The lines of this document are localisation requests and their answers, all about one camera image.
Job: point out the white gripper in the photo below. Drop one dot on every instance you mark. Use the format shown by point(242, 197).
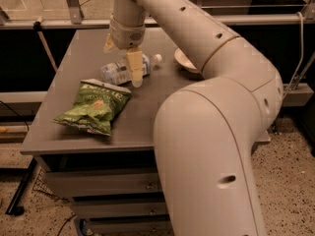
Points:
point(126, 35)

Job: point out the clear blue plastic water bottle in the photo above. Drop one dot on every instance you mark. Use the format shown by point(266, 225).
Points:
point(116, 73)

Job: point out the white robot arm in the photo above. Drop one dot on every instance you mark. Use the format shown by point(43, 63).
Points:
point(204, 133)

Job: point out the green chip bag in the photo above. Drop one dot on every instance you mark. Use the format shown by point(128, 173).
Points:
point(95, 106)

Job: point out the white paper bowl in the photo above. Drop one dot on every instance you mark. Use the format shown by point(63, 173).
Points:
point(181, 59)

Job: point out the middle grey drawer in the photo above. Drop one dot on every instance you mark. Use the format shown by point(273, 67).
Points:
point(103, 210)

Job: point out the bottom grey drawer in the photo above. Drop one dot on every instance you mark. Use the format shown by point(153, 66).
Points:
point(130, 225)

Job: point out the black metal floor bar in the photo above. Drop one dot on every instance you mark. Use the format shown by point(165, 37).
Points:
point(14, 208)

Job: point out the grey metal rail frame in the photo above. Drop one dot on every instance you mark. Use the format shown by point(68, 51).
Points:
point(83, 14)

